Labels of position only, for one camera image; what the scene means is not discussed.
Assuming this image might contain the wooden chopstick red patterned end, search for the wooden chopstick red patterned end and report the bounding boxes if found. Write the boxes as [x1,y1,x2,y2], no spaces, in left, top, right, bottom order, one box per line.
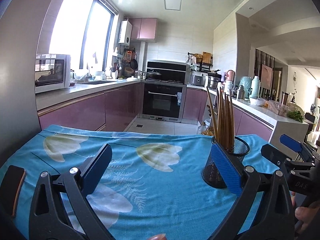
[206,87,218,140]

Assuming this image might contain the purple kitchen base cabinets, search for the purple kitchen base cabinets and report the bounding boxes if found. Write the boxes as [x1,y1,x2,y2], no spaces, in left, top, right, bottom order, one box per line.
[37,81,272,141]

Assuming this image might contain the kitchen window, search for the kitchen window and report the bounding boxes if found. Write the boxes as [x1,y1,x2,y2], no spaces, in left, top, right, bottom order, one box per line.
[49,0,115,73]

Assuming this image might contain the right hand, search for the right hand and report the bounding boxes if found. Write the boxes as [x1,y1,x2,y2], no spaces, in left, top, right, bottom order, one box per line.
[290,191,319,234]

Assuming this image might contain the left hand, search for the left hand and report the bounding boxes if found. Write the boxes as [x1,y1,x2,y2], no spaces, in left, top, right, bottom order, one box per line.
[148,233,167,240]

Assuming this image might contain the wooden chopstick in holder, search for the wooden chopstick in holder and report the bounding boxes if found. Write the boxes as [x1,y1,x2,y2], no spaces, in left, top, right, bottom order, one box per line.
[224,93,231,152]
[220,89,227,149]
[229,90,234,153]
[217,88,223,144]

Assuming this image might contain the black mesh utensil holder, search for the black mesh utensil holder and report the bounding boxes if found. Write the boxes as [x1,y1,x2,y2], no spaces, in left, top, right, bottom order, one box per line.
[202,137,249,195]

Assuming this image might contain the steel thermos bottle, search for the steel thermos bottle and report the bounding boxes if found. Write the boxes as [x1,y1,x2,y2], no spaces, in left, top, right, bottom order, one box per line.
[236,85,245,100]

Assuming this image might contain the yellow cooking oil bottle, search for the yellow cooking oil bottle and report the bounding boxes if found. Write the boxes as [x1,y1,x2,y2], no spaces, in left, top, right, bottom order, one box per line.
[197,122,214,137]

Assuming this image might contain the mint green thermos jug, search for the mint green thermos jug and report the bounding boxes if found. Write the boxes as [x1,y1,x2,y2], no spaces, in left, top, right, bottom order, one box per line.
[239,76,252,100]

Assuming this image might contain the steel stock pot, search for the steel stock pot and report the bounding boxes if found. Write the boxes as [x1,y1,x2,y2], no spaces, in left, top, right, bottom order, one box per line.
[207,72,221,89]

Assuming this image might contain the silver rice cooker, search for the silver rice cooker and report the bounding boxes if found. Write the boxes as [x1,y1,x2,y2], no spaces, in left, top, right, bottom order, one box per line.
[189,74,205,87]

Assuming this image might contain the black built-in oven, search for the black built-in oven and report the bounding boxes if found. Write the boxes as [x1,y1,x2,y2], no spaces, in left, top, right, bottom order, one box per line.
[140,81,187,122]

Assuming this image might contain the black range hood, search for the black range hood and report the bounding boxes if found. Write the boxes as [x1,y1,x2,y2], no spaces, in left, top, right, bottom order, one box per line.
[146,61,187,84]

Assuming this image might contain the white microwave oven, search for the white microwave oven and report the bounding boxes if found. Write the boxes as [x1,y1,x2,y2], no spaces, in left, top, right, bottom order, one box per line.
[34,54,71,94]

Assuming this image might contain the black wall rack with boards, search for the black wall rack with boards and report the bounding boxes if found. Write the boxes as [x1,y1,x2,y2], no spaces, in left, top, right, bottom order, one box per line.
[186,52,213,73]

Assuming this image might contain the pink wall cabinet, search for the pink wall cabinet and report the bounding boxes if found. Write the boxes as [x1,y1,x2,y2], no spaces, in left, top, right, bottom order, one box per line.
[129,18,158,42]

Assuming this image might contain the white wall water heater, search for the white wall water heater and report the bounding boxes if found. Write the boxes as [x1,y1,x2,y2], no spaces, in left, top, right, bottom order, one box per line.
[118,20,132,47]

